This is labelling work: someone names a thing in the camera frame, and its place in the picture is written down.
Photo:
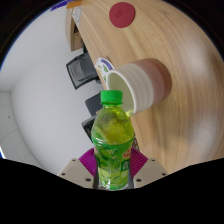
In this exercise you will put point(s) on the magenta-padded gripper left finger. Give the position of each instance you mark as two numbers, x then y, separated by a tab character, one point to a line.
75	173

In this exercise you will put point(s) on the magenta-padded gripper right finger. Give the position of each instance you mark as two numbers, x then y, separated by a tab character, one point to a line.
150	172

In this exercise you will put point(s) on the green drink bottle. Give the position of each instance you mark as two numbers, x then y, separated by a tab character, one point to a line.
112	150

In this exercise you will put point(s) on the white and brown ceramic cup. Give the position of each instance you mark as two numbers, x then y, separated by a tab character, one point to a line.
146	83

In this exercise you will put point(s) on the grey mesh office chair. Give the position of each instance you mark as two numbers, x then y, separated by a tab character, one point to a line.
80	71

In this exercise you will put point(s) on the flat round red coaster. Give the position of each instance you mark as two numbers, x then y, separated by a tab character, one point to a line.
122	15

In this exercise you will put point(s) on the orange box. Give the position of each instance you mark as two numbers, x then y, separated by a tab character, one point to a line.
74	4

